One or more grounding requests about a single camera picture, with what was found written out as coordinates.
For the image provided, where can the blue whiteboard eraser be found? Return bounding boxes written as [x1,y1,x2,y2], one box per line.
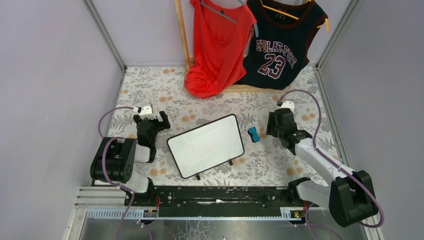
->
[247,126,261,143]

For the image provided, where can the white board with black frame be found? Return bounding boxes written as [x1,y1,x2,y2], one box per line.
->
[166,114,245,179]

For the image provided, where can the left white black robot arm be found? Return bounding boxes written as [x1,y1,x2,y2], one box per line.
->
[89,106,171,194]

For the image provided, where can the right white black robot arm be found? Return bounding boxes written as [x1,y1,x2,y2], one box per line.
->
[266,108,379,227]

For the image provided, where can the floral tablecloth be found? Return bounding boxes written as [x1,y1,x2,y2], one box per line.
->
[94,65,342,188]

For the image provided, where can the dark basketball jersey number 23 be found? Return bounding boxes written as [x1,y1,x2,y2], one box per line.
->
[237,0,328,90]

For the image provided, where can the wooden clothes rack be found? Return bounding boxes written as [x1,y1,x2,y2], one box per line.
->
[174,0,290,94]

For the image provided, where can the red tank top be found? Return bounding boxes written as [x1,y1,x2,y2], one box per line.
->
[184,0,257,99]

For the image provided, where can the yellow clothes hanger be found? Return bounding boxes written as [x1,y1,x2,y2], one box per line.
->
[260,0,330,34]

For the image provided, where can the grey clothes hanger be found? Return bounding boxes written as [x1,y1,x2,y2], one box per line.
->
[200,0,259,37]

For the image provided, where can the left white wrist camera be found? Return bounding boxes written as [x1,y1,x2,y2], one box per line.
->
[137,104,157,120]

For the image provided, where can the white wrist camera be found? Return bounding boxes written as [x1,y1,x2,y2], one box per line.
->
[279,100,295,112]
[137,104,157,120]

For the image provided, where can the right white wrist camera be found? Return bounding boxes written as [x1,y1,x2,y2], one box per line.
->
[279,100,295,112]

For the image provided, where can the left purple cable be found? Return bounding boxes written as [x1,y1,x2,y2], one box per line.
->
[97,106,138,240]

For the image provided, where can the purple cable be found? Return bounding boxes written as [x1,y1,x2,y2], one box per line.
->
[97,106,138,240]
[276,89,386,229]

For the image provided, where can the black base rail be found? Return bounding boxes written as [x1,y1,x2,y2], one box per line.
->
[124,186,307,221]

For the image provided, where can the white slotted cable duct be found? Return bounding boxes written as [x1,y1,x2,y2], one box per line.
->
[86,207,303,222]

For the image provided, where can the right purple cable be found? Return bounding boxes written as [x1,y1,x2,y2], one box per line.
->
[276,89,386,229]

